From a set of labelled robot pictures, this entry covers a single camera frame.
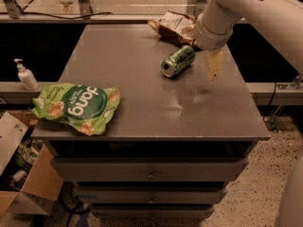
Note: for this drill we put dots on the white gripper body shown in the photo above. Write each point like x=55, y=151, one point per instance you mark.
x=209, y=37

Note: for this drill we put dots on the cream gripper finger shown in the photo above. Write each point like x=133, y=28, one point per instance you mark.
x=214, y=63
x=188, y=31

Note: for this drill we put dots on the green soda can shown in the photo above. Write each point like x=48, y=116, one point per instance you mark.
x=178, y=61

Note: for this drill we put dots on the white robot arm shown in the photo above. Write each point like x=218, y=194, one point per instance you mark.
x=264, y=36

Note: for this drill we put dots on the brown crumpled chip bag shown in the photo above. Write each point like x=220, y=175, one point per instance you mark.
x=170, y=25

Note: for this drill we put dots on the grey drawer cabinet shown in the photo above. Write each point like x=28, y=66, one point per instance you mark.
x=172, y=146

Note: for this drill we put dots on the green snack bag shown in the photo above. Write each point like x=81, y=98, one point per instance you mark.
x=87, y=109

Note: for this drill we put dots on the white pump dispenser bottle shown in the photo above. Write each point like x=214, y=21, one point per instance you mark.
x=26, y=76

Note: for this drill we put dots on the open cardboard box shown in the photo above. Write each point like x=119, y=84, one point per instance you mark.
x=28, y=182

